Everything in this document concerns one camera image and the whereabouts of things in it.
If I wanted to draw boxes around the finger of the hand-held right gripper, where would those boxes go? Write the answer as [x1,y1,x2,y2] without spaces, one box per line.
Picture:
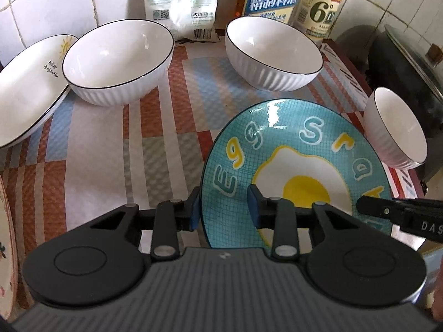
[356,195,404,229]

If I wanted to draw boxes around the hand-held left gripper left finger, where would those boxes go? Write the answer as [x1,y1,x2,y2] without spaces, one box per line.
[90,187,201,261]

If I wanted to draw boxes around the floral plate with pink rim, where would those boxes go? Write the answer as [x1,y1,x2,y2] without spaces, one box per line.
[0,176,19,319]

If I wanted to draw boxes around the large white ribbed bowl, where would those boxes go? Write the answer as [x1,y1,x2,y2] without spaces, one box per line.
[225,17,325,92]
[62,19,174,107]

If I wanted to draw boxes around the blue fried egg plate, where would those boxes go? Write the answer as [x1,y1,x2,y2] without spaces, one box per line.
[201,98,397,250]

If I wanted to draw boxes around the clear vinegar bottle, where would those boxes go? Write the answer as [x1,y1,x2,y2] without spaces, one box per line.
[289,0,350,43]

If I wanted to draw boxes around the black pot with lid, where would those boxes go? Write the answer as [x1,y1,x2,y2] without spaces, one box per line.
[334,24,443,184]

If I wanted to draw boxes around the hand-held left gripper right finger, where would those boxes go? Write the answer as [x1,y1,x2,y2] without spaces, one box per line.
[248,183,354,261]

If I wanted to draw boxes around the white salt bag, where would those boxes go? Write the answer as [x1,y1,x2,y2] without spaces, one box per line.
[136,0,225,43]

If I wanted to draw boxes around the small white ribbed bowl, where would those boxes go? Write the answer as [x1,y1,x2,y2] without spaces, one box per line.
[363,87,429,170]

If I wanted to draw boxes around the white plate with sun print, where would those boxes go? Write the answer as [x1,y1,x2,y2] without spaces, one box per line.
[0,35,80,149]

